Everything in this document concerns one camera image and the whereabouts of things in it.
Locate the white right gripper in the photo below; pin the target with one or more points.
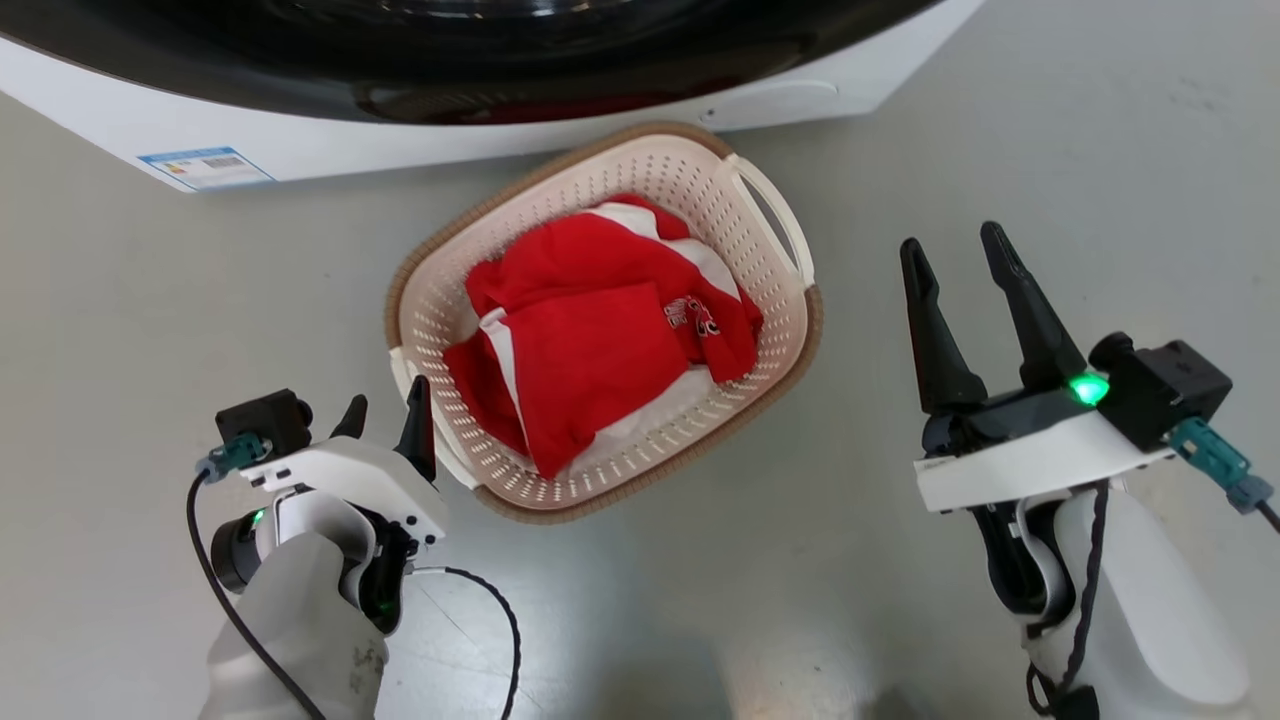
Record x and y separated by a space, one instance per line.
1030 455

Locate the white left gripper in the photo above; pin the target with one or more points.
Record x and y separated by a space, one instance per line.
350 468

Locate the cream perforated laundry basket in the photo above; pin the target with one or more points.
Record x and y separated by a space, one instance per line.
690 190

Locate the red and white garment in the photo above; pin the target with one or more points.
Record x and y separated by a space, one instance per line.
590 340

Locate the blue energy label sticker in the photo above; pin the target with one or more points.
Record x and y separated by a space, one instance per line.
205 168

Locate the dark glass washer door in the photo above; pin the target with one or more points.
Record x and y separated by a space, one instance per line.
300 50

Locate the white washing machine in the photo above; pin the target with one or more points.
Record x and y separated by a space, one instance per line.
110 110

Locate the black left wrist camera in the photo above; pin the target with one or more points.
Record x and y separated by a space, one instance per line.
262 418

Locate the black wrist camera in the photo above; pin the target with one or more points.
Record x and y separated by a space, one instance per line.
1165 390
262 418

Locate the teal left camera connector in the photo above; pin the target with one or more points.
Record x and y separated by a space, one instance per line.
235 455

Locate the teal camera connector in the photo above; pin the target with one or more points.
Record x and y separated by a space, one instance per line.
235 455
1215 460

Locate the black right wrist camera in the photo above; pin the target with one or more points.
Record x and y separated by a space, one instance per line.
1165 390

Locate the teal right camera connector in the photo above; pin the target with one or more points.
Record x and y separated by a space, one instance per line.
1215 460

